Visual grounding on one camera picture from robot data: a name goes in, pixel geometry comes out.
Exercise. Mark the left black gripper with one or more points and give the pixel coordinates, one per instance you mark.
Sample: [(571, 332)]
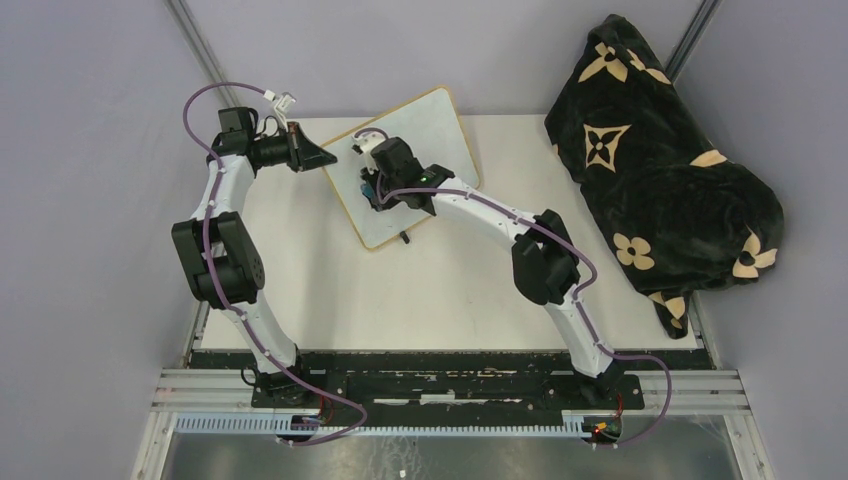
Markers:
[(295, 139)]

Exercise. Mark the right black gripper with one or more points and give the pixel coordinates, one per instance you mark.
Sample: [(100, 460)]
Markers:
[(372, 177)]

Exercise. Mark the blue whiteboard eraser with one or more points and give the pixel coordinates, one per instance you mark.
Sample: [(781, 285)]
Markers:
[(368, 192)]

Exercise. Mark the wood framed whiteboard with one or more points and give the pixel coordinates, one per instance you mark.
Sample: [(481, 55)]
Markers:
[(431, 126)]

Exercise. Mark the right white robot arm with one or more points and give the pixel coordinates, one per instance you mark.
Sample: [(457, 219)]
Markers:
[(544, 262)]

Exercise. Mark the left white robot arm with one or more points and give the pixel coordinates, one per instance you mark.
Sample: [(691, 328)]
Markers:
[(223, 266)]

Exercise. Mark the black floral blanket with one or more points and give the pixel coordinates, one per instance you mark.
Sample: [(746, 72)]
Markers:
[(678, 215)]

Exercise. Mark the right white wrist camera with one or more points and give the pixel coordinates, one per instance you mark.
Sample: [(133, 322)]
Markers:
[(364, 143)]

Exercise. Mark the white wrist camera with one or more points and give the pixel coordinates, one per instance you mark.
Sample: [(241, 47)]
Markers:
[(280, 104), (364, 143)]

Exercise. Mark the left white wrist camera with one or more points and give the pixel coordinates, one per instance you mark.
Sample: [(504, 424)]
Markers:
[(280, 104)]

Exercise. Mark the black mounting base plate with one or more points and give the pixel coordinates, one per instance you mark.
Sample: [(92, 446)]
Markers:
[(433, 389)]

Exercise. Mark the aluminium frame rail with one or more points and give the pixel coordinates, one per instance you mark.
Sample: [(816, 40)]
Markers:
[(715, 392)]

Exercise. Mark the grey cable duct strip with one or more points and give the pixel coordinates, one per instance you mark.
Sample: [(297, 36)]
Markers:
[(292, 425)]

